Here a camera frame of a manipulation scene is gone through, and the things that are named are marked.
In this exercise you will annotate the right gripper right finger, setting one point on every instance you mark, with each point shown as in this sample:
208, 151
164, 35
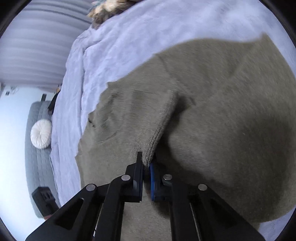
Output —
197, 212

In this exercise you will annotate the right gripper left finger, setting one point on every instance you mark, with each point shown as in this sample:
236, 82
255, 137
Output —
95, 212

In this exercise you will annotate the olive brown knit sweater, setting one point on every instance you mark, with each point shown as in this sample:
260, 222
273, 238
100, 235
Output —
211, 111

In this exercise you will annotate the pile of striped clothes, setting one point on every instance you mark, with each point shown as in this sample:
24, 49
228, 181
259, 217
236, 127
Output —
101, 11

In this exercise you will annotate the round white pleated cushion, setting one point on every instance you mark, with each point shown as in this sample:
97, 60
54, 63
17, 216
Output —
40, 134

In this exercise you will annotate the grey pleated curtain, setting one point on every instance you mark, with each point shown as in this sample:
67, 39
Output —
36, 44

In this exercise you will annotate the lavender plush bed blanket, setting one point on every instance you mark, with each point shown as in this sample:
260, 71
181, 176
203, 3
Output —
125, 42

